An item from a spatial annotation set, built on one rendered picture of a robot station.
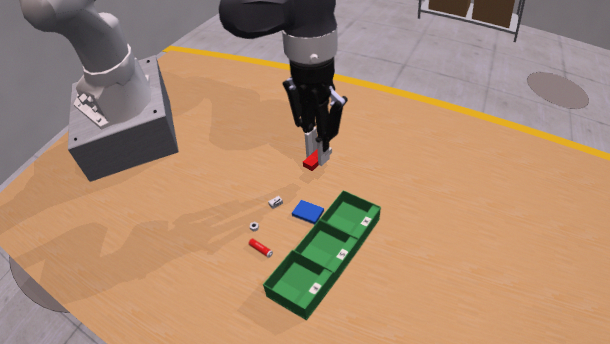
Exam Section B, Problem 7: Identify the red aa battery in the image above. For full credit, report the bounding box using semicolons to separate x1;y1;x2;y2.
249;239;273;258

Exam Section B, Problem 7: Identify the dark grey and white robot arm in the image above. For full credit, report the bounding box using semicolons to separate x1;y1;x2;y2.
19;0;338;130

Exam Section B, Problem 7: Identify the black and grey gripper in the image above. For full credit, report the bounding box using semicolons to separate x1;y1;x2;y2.
282;57;348;166

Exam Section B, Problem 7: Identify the green three-compartment bin rack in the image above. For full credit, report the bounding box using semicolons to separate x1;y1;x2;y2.
263;191;381;321

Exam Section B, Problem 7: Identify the red and white eraser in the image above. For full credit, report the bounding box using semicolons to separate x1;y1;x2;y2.
303;147;332;171

